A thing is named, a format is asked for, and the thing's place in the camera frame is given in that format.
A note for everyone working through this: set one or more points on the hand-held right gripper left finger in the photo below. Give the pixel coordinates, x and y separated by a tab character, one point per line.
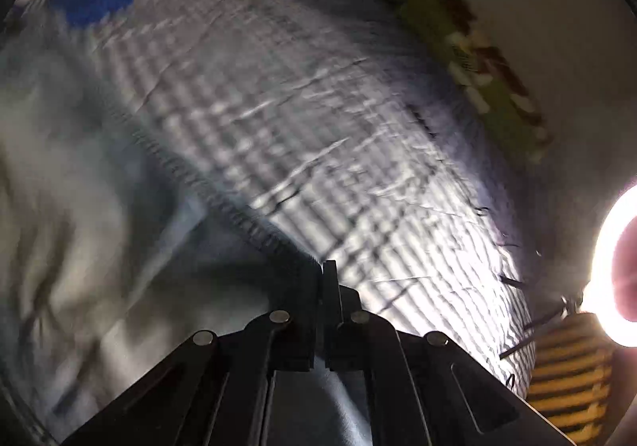
308	326

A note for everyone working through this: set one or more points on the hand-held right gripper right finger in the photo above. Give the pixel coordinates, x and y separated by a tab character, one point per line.
332	316

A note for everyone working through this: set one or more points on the blue denim pants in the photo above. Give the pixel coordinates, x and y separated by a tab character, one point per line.
74	202

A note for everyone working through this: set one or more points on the grey striped bed blanket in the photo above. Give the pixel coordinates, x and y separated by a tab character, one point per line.
298	102

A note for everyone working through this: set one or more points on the wooden slatted panel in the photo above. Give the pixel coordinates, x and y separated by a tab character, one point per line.
562	376

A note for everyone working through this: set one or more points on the green patterned folded blanket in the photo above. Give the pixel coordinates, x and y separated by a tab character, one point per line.
477	67

